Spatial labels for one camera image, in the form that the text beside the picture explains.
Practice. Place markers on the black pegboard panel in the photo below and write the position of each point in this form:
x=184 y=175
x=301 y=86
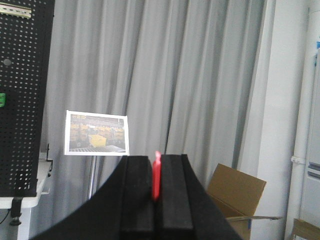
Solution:
x=24 y=61

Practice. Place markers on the sign stand with picture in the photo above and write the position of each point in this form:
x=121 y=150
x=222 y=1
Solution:
x=95 y=134

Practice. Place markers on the red long-handled spoon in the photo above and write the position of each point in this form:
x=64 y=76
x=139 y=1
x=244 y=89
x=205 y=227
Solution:
x=156 y=176

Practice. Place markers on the grey curtain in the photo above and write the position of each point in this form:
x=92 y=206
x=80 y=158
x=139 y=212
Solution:
x=180 y=70

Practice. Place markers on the small cardboard box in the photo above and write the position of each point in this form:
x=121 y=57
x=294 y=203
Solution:
x=305 y=230

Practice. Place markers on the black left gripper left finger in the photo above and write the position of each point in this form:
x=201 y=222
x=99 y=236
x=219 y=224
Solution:
x=122 y=209

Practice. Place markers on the white standing desk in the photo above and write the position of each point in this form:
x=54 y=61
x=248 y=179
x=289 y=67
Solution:
x=22 y=231

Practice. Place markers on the open cardboard box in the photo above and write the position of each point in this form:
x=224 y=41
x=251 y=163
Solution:
x=237 y=195

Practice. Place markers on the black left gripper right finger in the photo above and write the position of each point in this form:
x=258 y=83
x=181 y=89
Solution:
x=186 y=212

